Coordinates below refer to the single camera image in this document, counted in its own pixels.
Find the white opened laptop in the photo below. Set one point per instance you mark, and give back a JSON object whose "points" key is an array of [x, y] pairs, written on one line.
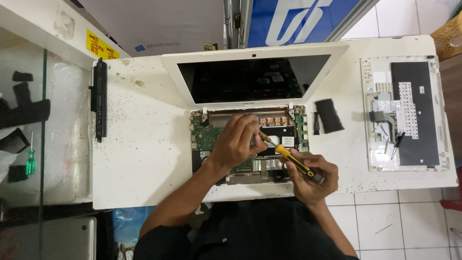
{"points": [[249, 77]]}

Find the silver closed laptop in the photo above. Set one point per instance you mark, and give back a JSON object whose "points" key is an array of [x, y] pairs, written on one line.
{"points": [[50, 238]]}

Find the metal door frame post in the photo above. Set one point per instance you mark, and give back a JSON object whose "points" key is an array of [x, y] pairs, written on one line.
{"points": [[234, 21]]}

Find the long black laptop battery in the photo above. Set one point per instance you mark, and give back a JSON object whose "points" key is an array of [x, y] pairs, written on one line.
{"points": [[99, 97]]}

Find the grey poster board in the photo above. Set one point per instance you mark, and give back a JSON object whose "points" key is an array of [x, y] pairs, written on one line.
{"points": [[158, 25]]}

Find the small black plastic strip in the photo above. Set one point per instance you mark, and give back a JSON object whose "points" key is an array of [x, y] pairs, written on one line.
{"points": [[316, 124]]}

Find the blue white sign board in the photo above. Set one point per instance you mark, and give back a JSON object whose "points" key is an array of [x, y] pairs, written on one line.
{"points": [[299, 20]]}

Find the yellow red sticker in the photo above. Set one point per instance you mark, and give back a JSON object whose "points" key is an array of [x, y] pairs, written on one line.
{"points": [[101, 47]]}

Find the person's right hand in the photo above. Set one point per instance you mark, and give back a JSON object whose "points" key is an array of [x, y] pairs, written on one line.
{"points": [[317, 186]]}

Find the black foam pad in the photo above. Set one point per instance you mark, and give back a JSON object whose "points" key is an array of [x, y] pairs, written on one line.
{"points": [[329, 115]]}

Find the glass display counter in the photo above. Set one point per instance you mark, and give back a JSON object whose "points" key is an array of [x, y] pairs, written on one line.
{"points": [[61, 137]]}

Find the white laptop keyboard cover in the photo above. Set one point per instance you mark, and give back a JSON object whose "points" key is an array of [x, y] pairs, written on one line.
{"points": [[415, 112]]}

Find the yellow black screwdriver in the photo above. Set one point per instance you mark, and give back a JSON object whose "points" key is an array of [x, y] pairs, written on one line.
{"points": [[294, 158]]}

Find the red plastic stool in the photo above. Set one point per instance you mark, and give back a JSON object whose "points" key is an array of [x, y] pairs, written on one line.
{"points": [[454, 204]]}

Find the black tweezers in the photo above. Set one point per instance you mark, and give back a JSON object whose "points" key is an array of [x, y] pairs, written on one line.
{"points": [[397, 142]]}

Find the person's black shirt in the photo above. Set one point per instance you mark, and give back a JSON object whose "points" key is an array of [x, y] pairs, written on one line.
{"points": [[249, 234]]}

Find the person's left hand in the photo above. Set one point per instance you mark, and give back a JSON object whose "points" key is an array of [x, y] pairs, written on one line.
{"points": [[232, 144]]}

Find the blue plastic bag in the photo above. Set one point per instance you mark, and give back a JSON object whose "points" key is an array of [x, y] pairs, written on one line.
{"points": [[128, 224]]}

